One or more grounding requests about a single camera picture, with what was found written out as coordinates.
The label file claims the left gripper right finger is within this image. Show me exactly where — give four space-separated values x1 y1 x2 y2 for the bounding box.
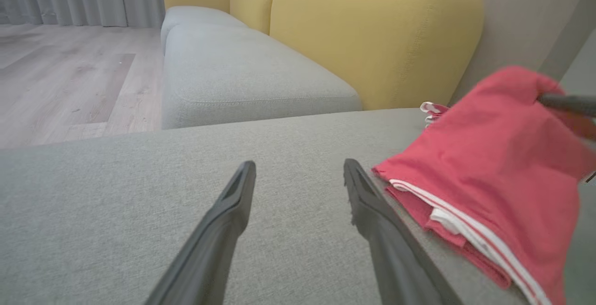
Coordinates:
343 158 462 305

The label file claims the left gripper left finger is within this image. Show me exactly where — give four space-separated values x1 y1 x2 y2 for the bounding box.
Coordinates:
143 161 257 305

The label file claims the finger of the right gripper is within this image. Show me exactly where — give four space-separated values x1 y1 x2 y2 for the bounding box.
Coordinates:
536 93 596 119

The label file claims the red garment with white stripes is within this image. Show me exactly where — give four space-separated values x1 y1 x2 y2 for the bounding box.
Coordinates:
372 65 596 305

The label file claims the large yellow sofa back cushion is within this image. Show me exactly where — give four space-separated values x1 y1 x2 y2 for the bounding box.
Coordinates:
269 0 485 111

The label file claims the small grey sofa seat cushion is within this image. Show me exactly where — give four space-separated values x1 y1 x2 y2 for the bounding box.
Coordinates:
160 6 248 55

